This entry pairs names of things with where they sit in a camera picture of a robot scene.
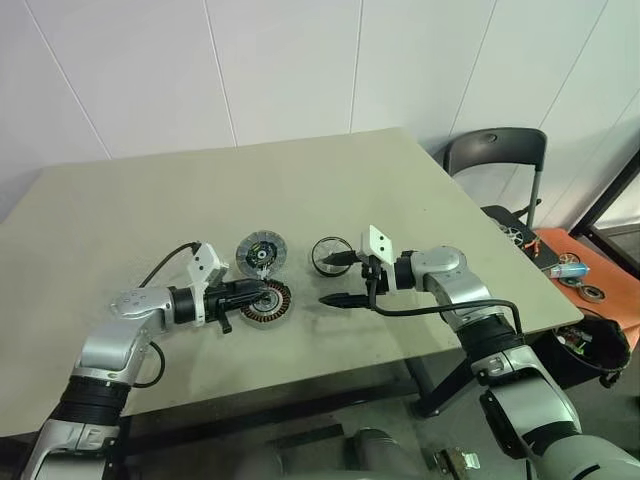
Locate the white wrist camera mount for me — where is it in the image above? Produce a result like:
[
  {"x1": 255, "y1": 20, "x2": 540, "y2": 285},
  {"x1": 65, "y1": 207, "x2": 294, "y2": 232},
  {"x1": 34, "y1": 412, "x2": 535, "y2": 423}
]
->
[
  {"x1": 358, "y1": 224, "x2": 397, "y2": 292},
  {"x1": 187, "y1": 242, "x2": 231, "y2": 329}
]

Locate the motor housing with copper windings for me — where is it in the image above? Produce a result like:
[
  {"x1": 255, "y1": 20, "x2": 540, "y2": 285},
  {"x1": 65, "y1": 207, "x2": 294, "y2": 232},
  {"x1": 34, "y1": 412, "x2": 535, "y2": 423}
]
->
[{"x1": 238, "y1": 280, "x2": 294, "y2": 329}]

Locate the black ring motor housing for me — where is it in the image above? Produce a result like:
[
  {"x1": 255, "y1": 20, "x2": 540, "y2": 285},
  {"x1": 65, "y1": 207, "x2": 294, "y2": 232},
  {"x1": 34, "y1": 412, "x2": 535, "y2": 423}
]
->
[{"x1": 310, "y1": 235, "x2": 354, "y2": 277}]

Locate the silver motor lid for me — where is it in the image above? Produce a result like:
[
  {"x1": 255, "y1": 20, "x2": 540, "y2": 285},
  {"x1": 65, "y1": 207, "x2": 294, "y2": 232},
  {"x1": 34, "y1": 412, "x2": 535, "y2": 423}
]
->
[{"x1": 234, "y1": 228, "x2": 290, "y2": 279}]

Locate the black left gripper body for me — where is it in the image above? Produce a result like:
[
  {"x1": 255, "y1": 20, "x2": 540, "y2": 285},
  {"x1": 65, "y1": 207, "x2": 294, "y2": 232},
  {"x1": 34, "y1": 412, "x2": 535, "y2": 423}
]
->
[{"x1": 202, "y1": 279, "x2": 251, "y2": 335}]

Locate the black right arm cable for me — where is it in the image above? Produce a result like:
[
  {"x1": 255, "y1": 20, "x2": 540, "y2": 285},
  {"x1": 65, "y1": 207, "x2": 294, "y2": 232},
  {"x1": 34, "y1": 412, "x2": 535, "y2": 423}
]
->
[{"x1": 364, "y1": 277, "x2": 525, "y2": 337}]

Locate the orange side table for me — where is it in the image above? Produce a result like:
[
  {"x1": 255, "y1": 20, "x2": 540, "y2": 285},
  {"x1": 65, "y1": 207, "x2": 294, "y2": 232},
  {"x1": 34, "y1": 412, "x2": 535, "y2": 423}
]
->
[{"x1": 530, "y1": 227, "x2": 640, "y2": 331}]

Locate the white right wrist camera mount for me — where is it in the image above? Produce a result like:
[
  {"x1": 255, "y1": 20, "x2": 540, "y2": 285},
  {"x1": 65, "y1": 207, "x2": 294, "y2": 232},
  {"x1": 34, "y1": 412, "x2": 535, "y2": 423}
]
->
[{"x1": 358, "y1": 224, "x2": 397, "y2": 292}]

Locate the small metal bracket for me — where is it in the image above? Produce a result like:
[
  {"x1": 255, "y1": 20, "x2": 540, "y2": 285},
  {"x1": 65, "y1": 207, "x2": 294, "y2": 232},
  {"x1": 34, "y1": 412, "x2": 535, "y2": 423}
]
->
[{"x1": 433, "y1": 446, "x2": 482, "y2": 475}]

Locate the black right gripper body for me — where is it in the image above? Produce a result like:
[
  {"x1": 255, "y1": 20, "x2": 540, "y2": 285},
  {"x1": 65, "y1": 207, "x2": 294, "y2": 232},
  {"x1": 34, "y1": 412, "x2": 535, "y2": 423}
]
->
[{"x1": 359, "y1": 253, "x2": 391, "y2": 301}]

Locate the clear blue bottle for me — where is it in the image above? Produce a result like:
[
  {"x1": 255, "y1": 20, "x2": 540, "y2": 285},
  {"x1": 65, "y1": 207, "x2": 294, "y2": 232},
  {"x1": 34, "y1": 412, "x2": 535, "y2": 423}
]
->
[{"x1": 549, "y1": 263, "x2": 592, "y2": 281}]

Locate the dark window frame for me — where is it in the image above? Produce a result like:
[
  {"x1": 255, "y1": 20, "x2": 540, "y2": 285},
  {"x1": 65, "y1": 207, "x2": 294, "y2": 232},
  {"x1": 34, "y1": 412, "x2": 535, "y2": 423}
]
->
[{"x1": 569, "y1": 147, "x2": 640, "y2": 241}]

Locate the silver spoked wheel part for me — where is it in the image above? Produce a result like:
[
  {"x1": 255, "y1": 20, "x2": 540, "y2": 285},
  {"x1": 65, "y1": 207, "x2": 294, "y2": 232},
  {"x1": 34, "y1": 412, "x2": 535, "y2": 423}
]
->
[{"x1": 498, "y1": 222, "x2": 527, "y2": 246}]

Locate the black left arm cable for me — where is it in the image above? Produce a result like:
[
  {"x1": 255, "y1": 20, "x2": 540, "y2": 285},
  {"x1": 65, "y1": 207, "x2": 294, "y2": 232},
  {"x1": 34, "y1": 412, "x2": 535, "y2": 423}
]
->
[{"x1": 130, "y1": 242, "x2": 201, "y2": 389}]

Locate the black folding chair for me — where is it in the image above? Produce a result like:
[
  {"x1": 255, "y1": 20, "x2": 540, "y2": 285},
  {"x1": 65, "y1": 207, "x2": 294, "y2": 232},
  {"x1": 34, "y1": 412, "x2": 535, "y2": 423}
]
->
[{"x1": 442, "y1": 128, "x2": 549, "y2": 251}]

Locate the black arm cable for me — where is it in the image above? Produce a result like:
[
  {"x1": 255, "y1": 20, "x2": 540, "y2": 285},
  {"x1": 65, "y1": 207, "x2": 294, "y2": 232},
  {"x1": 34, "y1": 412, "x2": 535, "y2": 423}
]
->
[
  {"x1": 364, "y1": 277, "x2": 525, "y2": 337},
  {"x1": 130, "y1": 242, "x2": 201, "y2": 389}
]

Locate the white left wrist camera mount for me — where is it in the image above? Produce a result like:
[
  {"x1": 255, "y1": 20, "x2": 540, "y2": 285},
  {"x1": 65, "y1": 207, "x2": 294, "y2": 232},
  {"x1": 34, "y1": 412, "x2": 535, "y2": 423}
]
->
[{"x1": 187, "y1": 242, "x2": 231, "y2": 329}]

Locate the black round bin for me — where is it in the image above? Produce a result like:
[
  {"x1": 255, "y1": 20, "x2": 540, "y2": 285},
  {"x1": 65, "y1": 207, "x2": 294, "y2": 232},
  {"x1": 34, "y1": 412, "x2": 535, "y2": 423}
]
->
[{"x1": 548, "y1": 315, "x2": 632, "y2": 390}]

